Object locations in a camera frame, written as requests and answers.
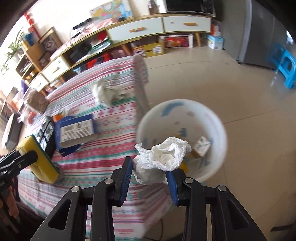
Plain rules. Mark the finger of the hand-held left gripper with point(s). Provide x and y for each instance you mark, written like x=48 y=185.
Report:
x=20 y=158

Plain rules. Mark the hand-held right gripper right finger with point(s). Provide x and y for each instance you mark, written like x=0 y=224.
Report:
x=172 y=186

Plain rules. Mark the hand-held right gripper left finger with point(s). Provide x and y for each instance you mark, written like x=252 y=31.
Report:
x=126 y=179

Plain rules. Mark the yellow sponge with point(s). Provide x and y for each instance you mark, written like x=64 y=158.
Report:
x=39 y=166

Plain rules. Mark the white tissue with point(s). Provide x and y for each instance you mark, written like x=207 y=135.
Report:
x=104 y=92
x=164 y=155

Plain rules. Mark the white plastic bucket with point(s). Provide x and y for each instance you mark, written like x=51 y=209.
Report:
x=208 y=120

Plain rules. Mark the person's left hand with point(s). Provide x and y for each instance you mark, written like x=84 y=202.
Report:
x=10 y=205

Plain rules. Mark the grey white flat object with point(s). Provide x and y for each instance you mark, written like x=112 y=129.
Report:
x=11 y=129

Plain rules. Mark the black and white packet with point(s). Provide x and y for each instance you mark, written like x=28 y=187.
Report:
x=47 y=135

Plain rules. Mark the orange fruit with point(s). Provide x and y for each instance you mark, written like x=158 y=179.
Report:
x=30 y=120
x=32 y=114

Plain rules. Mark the patterned tablecloth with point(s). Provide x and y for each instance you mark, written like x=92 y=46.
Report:
x=104 y=143

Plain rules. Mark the small white carton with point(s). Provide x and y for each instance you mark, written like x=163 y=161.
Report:
x=202 y=147

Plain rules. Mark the clear plastic nut jar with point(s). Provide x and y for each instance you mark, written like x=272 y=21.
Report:
x=34 y=102

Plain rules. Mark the blue cardboard box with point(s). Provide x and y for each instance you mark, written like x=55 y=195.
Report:
x=74 y=129

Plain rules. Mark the white cabinet drawer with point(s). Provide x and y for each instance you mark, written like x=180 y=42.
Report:
x=39 y=83
x=136 y=29
x=187 y=23
x=56 y=68

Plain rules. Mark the wooden shelf unit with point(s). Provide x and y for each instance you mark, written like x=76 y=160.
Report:
x=39 y=53

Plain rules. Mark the green potted plant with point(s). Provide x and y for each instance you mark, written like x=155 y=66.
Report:
x=12 y=49

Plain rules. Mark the colourful snack box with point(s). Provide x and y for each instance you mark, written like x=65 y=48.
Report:
x=138 y=49

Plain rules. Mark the yellow cardboard box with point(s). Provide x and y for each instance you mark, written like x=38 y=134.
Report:
x=154 y=49

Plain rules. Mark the long wooden white cabinet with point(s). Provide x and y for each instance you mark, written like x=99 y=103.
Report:
x=115 y=39

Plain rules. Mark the white crate with red print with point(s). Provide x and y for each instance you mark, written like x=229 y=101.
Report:
x=179 y=41

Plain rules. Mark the blue and white box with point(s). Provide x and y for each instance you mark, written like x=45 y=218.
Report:
x=216 y=41

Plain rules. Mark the blue plastic stool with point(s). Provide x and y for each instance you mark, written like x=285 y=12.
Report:
x=283 y=67

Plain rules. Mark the grey refrigerator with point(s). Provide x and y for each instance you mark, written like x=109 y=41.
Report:
x=261 y=32

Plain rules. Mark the black microwave oven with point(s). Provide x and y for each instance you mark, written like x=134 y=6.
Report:
x=189 y=5

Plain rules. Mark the colourful wall map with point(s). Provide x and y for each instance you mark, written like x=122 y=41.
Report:
x=111 y=9

